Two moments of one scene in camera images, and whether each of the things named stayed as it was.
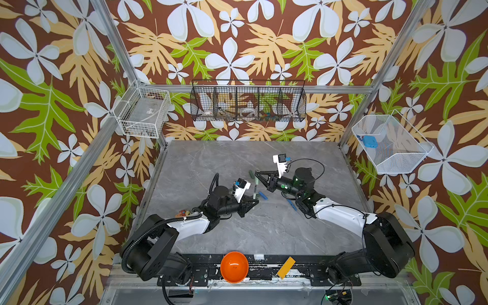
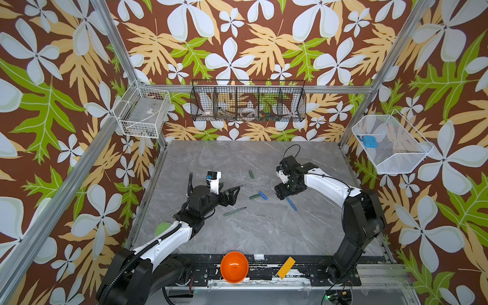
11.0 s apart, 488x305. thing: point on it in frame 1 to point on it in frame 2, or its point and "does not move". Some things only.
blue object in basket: [370, 141] does not move
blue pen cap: [264, 196] does not move
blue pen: [291, 204] does not move
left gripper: [243, 205] to [231, 199]
